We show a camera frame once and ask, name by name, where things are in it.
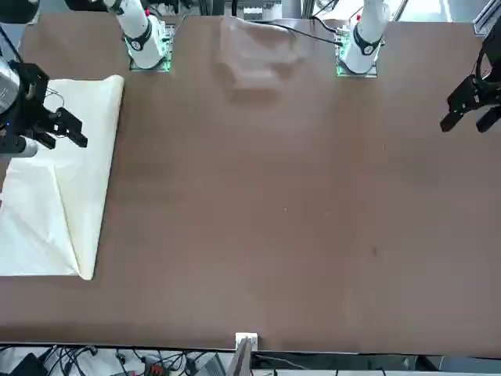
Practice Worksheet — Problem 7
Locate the white bracket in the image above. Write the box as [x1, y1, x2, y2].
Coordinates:
[234, 331, 261, 352]

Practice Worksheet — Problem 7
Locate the black cable on table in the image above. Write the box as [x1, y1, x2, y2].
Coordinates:
[250, 21, 344, 47]

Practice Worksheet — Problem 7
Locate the aluminium frame profile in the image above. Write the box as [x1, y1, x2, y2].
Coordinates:
[471, 0, 501, 36]

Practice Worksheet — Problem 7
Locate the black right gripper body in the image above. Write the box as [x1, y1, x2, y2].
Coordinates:
[7, 61, 59, 137]

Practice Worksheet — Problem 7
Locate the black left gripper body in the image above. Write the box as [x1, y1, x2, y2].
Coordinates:
[474, 27, 501, 107]

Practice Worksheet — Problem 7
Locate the cream tablecloth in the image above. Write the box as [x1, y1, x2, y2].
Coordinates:
[0, 74, 125, 281]

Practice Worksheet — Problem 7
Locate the aluminium camera post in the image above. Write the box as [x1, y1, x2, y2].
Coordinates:
[226, 337, 254, 376]

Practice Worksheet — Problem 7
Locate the black power adapter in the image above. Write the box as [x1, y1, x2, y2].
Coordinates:
[7, 352, 50, 376]

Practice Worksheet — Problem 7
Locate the grey power adapter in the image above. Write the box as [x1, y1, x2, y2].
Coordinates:
[195, 352, 227, 376]

